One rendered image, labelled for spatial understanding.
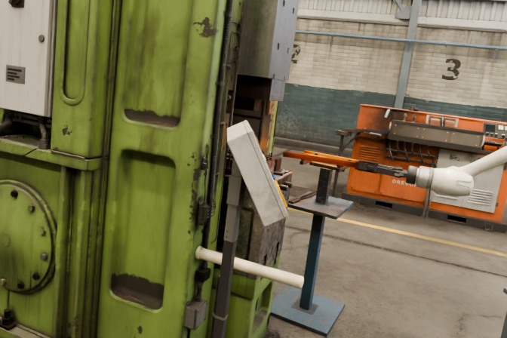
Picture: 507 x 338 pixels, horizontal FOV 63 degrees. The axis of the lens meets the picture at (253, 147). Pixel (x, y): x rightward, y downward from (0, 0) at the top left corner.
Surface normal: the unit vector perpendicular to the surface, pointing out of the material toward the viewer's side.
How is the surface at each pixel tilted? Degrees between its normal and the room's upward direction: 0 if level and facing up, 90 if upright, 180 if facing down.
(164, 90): 89
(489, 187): 90
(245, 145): 90
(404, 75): 90
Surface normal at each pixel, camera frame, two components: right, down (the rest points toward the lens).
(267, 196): 0.07, 0.16
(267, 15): -0.36, 0.10
